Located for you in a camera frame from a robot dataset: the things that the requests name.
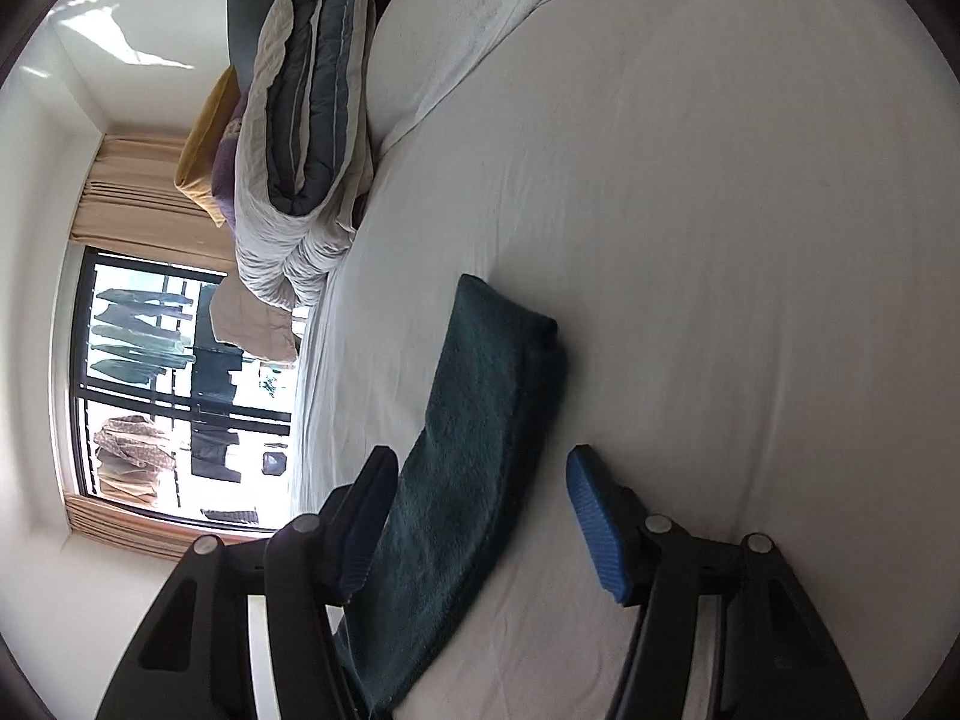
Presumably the black framed window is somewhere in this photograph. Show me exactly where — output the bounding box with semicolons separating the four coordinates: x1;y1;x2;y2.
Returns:
52;244;297;522

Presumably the dark green sweater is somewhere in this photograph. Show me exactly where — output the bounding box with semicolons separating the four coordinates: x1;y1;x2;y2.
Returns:
335;274;567;720

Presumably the patterned hanging garment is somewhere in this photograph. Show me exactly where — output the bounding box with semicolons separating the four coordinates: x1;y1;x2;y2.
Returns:
93;414;178;505

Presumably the purple pillow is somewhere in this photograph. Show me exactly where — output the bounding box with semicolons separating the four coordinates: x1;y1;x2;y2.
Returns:
212;94;248;235

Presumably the dark grey headboard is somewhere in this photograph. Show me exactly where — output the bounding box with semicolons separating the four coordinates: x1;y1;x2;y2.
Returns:
225;0;391;68

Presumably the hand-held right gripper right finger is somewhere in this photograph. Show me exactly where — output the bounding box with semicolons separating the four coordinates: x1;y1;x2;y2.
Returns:
565;445;871;720

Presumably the beige pillow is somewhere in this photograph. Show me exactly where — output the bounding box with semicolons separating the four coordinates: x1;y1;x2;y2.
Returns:
208;277;302;362

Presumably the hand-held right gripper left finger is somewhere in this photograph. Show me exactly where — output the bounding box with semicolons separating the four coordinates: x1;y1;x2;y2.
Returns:
94;445;400;720

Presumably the bed with white sheet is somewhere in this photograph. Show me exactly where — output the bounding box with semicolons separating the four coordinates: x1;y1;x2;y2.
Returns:
285;0;960;720

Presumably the beige curtain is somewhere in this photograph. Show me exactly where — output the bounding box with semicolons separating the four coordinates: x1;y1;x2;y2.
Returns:
71;133;235;275
66;491;280;563

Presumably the yellow pillow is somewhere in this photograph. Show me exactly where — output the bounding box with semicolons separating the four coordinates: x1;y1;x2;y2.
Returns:
174;66;241;230

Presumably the folded white grey duvet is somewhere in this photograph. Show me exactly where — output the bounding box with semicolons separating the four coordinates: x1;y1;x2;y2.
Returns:
232;0;378;308

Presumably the white towel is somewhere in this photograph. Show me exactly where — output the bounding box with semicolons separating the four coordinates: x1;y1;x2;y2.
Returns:
382;0;625;151

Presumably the row of hanging dark clothes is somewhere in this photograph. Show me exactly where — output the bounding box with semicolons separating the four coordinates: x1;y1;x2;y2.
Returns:
88;286;245;482

